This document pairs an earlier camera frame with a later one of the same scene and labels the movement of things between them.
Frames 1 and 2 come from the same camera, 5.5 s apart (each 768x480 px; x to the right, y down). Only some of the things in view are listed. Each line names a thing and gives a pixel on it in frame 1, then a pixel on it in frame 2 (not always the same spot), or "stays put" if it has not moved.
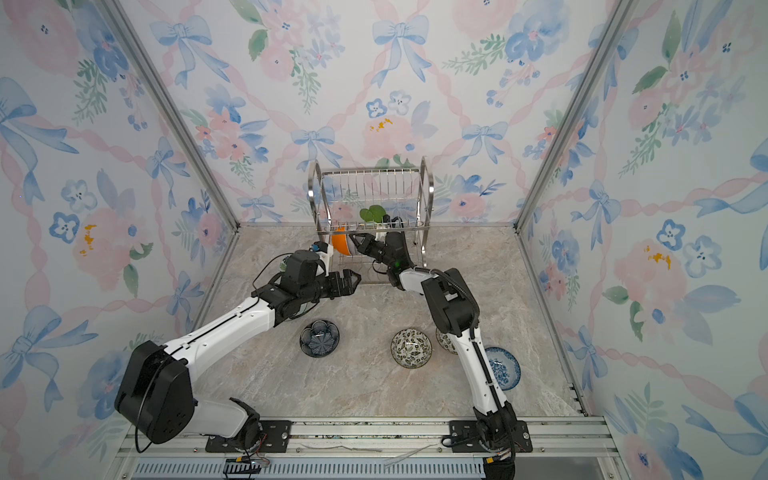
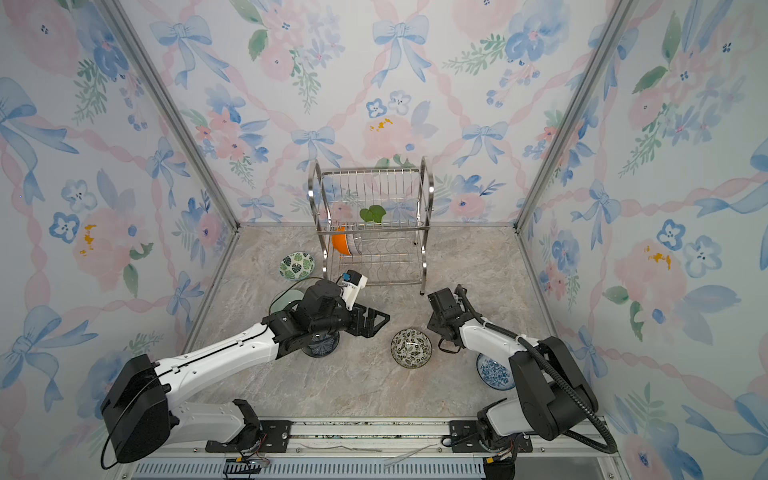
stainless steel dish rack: [351, 201] stays put
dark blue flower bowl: [319, 338] stays put
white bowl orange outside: [339, 241] stays put
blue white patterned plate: [505, 367] stays put
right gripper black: [364, 247] → [433, 323]
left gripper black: [349, 286] → [370, 329]
